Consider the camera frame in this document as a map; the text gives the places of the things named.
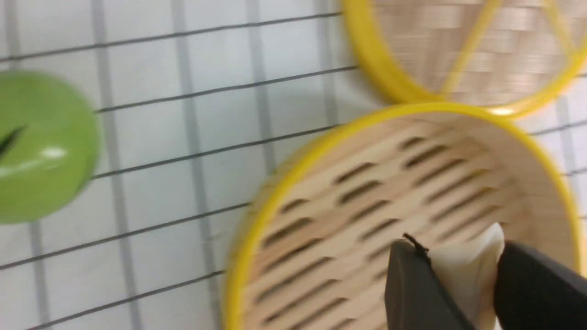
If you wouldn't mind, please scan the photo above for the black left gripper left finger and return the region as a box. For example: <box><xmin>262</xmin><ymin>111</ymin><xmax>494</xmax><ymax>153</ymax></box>
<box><xmin>384</xmin><ymin>233</ymin><xmax>475</xmax><ymax>330</ymax></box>

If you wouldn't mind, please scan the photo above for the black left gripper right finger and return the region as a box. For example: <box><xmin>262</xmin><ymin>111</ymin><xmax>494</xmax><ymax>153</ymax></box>
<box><xmin>493</xmin><ymin>242</ymin><xmax>587</xmax><ymax>330</ymax></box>

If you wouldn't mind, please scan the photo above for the white dumpling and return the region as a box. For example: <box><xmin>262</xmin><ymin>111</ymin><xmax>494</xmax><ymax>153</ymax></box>
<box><xmin>430</xmin><ymin>223</ymin><xmax>505</xmax><ymax>330</ymax></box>

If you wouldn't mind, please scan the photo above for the bamboo steamer tray yellow rim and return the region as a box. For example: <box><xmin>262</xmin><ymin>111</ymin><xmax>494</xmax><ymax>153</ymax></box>
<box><xmin>223</xmin><ymin>103</ymin><xmax>586</xmax><ymax>330</ymax></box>

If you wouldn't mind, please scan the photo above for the woven bamboo steamer lid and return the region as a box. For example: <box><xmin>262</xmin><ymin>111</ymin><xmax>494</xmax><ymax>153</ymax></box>
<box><xmin>341</xmin><ymin>0</ymin><xmax>587</xmax><ymax>118</ymax></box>

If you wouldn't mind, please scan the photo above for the white black grid tablecloth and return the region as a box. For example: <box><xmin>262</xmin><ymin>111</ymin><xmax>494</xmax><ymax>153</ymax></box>
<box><xmin>1</xmin><ymin>0</ymin><xmax>586</xmax><ymax>330</ymax></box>

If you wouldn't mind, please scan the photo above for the green watermelon toy ball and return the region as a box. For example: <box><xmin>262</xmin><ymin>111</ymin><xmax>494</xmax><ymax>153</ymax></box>
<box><xmin>0</xmin><ymin>70</ymin><xmax>101</xmax><ymax>224</ymax></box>

